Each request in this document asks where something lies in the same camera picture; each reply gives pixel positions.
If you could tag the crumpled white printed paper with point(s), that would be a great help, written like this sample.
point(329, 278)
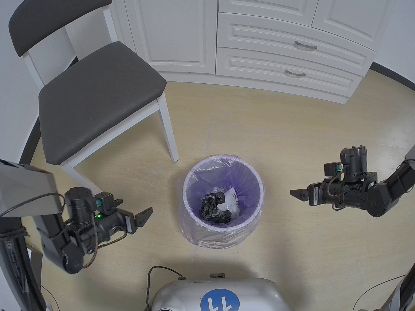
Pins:
point(230, 202)

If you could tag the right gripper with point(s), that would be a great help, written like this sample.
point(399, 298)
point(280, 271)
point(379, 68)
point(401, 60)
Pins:
point(324, 194)

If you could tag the purple plastic bag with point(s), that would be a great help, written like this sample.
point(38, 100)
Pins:
point(210, 180)

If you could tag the white wardrobe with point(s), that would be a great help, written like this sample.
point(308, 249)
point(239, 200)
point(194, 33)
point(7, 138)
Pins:
point(259, 28)

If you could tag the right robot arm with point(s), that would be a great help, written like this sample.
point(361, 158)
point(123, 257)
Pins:
point(379, 197)

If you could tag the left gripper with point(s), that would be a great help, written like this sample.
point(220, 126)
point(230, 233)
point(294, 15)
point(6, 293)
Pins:
point(113, 225)

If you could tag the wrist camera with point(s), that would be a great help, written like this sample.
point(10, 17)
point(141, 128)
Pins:
point(331, 169)
point(105, 202)

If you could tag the white trash bin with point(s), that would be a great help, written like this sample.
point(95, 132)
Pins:
point(194, 220)

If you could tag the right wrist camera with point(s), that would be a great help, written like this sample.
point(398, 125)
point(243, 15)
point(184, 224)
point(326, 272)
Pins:
point(331, 169)

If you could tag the white chair dark grey seat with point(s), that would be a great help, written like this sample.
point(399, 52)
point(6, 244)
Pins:
point(97, 99)

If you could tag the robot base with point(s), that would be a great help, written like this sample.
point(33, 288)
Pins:
point(220, 292)

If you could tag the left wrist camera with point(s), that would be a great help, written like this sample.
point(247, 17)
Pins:
point(105, 202)

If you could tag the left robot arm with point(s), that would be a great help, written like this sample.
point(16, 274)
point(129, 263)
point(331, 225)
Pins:
point(27, 186)

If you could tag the crumpled black plastic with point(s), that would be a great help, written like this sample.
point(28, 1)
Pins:
point(212, 207)

